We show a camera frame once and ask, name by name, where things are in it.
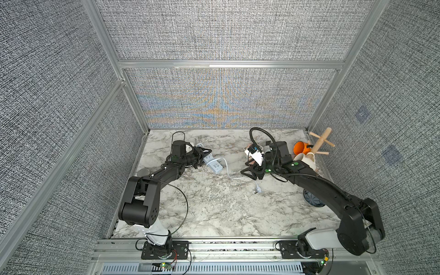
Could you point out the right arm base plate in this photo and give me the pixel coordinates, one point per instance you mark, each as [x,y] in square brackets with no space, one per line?
[299,250]

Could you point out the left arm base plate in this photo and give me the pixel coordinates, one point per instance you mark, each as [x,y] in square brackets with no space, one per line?
[165,250]

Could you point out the light blue power strip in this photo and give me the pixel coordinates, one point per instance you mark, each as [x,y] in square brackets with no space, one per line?
[217,165]

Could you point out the aluminium front rail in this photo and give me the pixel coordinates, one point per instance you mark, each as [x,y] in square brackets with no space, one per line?
[227,256]

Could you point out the wooden mug tree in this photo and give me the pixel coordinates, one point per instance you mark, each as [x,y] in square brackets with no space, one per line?
[321,139]

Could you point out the small metal tin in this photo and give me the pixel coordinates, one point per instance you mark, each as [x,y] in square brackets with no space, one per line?
[143,172]

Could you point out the grey cup with spoons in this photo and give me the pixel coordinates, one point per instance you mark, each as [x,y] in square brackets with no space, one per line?
[312,200]

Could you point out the orange mug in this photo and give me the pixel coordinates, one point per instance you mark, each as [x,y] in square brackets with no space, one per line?
[302,148]

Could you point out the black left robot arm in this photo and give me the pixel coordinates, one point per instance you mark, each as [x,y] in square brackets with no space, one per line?
[140,201]

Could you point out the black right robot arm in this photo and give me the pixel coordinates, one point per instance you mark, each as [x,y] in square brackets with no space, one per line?
[361,227]

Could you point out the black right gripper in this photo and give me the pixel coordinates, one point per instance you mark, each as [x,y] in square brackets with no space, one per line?
[253,165]

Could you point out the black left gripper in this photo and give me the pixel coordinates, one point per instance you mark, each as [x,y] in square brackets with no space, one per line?
[199,156]

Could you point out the white mug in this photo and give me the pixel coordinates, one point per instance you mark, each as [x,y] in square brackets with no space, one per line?
[308,159]

